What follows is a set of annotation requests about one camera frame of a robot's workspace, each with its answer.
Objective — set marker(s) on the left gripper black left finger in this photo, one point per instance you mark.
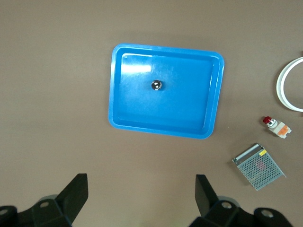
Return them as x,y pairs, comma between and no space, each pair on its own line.
73,198

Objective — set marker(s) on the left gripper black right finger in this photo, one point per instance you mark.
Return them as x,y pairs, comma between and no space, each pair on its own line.
206,201

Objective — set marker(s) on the small dark cylindrical capacitor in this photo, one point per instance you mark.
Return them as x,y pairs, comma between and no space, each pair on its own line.
156,85

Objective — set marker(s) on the metal mesh power supply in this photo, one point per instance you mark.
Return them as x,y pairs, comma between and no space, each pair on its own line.
258,168

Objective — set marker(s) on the blue plastic tray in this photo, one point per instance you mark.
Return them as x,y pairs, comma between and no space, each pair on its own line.
177,106

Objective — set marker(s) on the large white curved strip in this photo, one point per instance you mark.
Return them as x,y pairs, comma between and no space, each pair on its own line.
280,87

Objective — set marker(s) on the red button orange white switch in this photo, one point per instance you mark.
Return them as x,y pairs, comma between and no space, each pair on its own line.
277,126

